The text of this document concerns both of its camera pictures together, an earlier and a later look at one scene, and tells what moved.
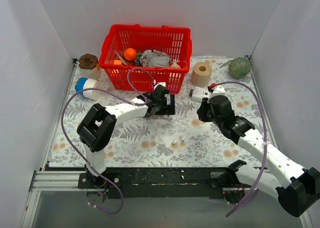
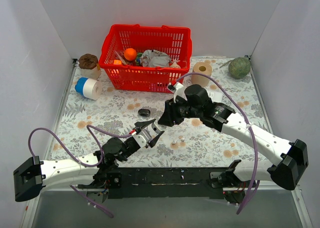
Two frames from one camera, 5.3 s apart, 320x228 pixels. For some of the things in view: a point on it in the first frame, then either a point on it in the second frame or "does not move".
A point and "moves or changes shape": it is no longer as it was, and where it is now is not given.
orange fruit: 130,54 does not move
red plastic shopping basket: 137,56 does not move
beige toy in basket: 174,65 does not move
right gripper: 202,111 -> 169,113
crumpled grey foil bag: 152,58 does not move
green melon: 239,67 does not move
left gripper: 171,104 -> 146,134
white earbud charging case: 168,117 moves or changes shape
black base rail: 153,183 does not move
